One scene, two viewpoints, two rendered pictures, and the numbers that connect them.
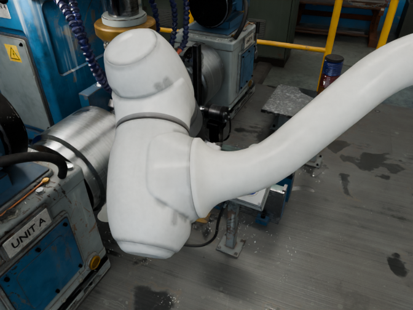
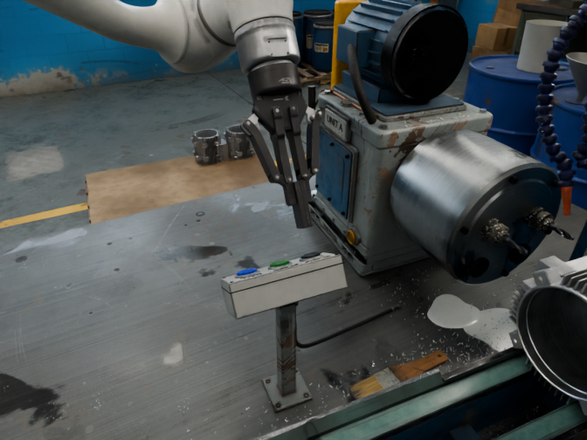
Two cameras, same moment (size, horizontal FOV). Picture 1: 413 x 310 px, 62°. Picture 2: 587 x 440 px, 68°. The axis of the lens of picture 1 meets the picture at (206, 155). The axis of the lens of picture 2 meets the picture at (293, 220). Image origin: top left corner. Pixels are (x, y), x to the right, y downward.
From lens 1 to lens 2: 108 cm
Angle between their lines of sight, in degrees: 97
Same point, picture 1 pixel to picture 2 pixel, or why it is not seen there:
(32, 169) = (393, 110)
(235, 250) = (272, 384)
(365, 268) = not seen: outside the picture
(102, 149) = (430, 170)
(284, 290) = (175, 391)
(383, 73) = not seen: outside the picture
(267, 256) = (227, 415)
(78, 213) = (364, 173)
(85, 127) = (469, 148)
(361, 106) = not seen: outside the picture
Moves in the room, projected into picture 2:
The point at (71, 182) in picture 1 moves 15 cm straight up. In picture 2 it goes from (368, 134) to (375, 55)
